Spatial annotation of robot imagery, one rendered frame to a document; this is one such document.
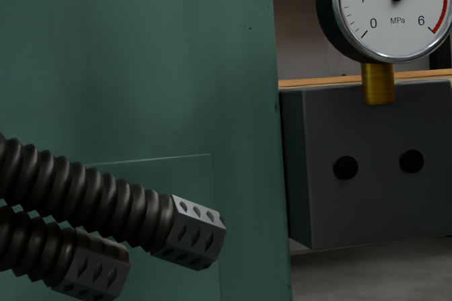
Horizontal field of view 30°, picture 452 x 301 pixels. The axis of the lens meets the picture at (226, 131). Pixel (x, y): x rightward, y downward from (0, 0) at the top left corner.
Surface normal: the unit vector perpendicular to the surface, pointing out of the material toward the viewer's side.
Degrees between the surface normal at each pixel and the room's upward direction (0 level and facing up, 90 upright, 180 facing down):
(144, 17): 90
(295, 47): 90
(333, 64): 90
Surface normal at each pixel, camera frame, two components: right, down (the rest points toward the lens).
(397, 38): 0.22, 0.04
